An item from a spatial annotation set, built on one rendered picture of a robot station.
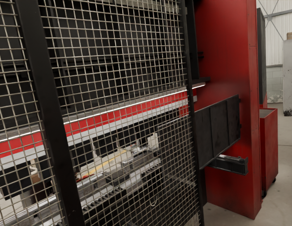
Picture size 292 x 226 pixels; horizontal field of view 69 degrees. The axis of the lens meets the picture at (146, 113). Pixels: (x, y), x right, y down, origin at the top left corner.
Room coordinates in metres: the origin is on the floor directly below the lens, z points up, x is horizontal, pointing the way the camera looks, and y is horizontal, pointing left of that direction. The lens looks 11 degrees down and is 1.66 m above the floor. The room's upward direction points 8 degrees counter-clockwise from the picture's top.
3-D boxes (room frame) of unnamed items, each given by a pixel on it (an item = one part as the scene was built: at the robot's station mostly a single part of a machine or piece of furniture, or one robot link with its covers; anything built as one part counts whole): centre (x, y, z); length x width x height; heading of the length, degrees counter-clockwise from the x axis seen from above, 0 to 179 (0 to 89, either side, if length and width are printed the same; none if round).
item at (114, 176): (1.33, 0.29, 1.01); 0.26 x 0.12 x 0.05; 43
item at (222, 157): (1.80, -0.53, 0.81); 0.64 x 0.08 x 0.14; 43
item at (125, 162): (1.73, 0.10, 0.92); 0.39 x 0.06 x 0.10; 133
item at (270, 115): (2.54, -1.27, 0.50); 0.50 x 0.50 x 1.00; 43
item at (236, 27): (2.31, -0.77, 1.15); 0.85 x 0.25 x 2.30; 43
